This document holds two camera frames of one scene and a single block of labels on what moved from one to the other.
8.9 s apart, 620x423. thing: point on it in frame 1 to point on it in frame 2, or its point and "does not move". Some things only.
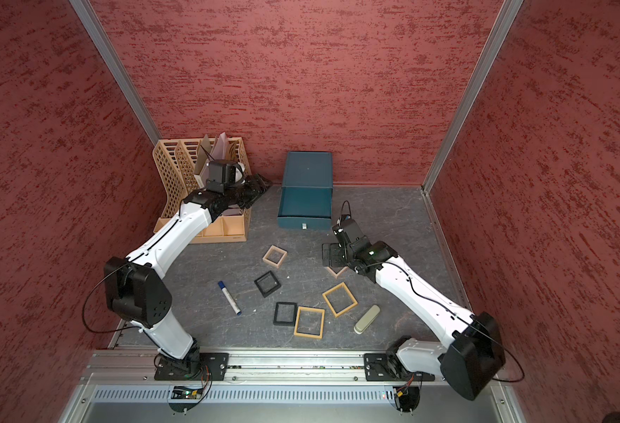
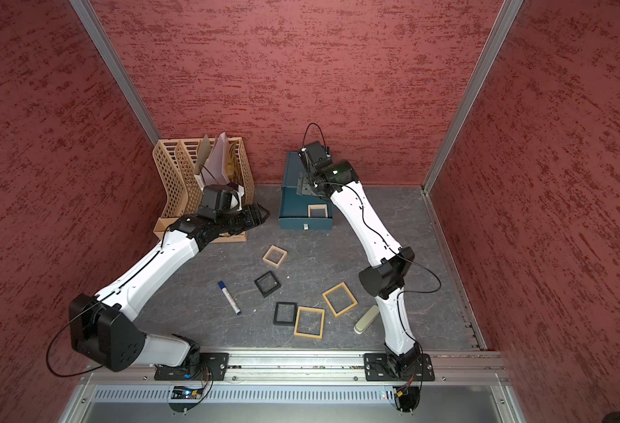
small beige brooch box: x=275 y=256 does not move
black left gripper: x=257 y=187 to x=249 y=217
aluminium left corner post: x=87 y=15 does not move
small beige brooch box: x=336 y=271 to x=317 y=211
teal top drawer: x=306 y=208 does not move
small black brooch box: x=267 y=284 does not move
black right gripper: x=333 y=248 to x=306 y=183
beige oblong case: x=366 y=320 does not move
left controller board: x=181 y=392 does not move
